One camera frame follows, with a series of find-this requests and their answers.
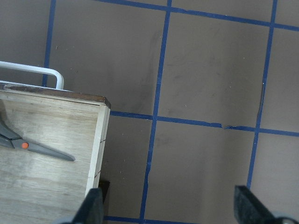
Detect open wooden drawer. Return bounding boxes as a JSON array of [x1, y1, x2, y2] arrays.
[[0, 82, 111, 224]]

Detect white metal drawer handle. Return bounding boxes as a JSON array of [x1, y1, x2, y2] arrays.
[[0, 61, 64, 90]]

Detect dark brown drawer cabinet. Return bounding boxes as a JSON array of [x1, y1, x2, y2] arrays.
[[99, 180, 110, 209]]

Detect grey orange handled scissors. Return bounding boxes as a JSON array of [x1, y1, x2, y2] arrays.
[[0, 100, 76, 162]]

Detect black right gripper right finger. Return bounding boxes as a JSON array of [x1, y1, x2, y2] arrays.
[[234, 185, 298, 224]]

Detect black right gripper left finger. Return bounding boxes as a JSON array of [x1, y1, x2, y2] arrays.
[[56, 188, 104, 224]]

